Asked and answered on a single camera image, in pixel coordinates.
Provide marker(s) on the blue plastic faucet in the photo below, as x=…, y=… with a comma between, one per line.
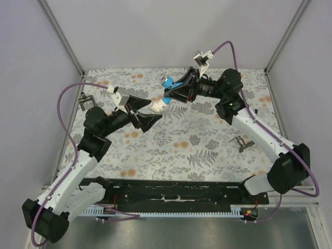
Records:
x=168, y=83

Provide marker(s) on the right aluminium frame post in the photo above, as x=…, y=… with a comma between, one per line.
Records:
x=287, y=34

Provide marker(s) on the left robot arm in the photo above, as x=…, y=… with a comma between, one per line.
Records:
x=52, y=212

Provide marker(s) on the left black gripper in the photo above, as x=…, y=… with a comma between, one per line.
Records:
x=145, y=120

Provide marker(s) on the left aluminium frame post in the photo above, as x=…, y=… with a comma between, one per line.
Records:
x=61, y=36

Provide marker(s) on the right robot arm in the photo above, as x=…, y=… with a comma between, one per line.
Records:
x=290, y=162

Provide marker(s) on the aluminium frame post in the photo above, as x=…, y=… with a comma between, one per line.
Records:
x=61, y=36
x=287, y=34

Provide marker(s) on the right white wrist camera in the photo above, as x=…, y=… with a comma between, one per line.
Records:
x=202, y=59

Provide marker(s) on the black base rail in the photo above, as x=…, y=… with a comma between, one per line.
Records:
x=150, y=196

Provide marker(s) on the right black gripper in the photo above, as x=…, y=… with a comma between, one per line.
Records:
x=188, y=91

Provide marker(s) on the white plastic elbow fitting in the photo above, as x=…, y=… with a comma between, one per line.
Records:
x=159, y=106

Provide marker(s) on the dark metal faucet left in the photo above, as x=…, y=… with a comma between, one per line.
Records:
x=86, y=101

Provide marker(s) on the floral patterned mat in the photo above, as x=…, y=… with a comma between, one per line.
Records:
x=189, y=143

